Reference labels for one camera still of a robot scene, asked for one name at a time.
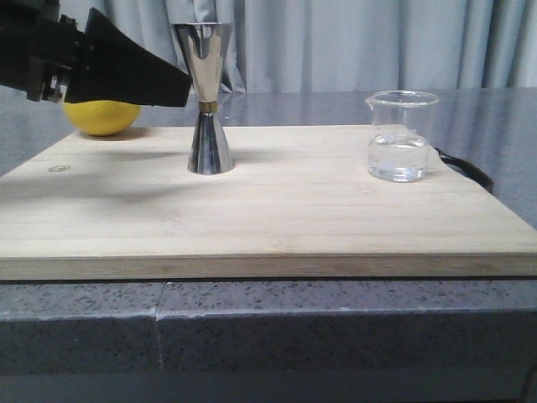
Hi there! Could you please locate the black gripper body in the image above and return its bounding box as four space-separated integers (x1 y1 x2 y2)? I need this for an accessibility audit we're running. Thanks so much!
1 1 91 102

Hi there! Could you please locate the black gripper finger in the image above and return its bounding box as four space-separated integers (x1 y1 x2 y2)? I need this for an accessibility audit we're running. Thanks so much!
65 8 191 107

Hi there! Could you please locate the silver double jigger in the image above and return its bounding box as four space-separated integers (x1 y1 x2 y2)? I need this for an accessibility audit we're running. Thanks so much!
173 23 234 175

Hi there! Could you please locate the clear glass beaker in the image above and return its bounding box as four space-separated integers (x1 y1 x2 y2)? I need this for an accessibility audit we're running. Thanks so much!
365 90 440 183

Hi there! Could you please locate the yellow lemon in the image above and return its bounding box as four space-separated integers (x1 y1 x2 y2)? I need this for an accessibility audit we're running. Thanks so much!
62 100 141 136

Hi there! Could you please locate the grey curtain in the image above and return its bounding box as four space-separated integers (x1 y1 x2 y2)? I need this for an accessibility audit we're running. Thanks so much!
60 1 536 93

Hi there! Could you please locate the light wooden cutting board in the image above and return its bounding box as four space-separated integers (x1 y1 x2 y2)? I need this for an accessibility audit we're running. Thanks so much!
1 126 536 280

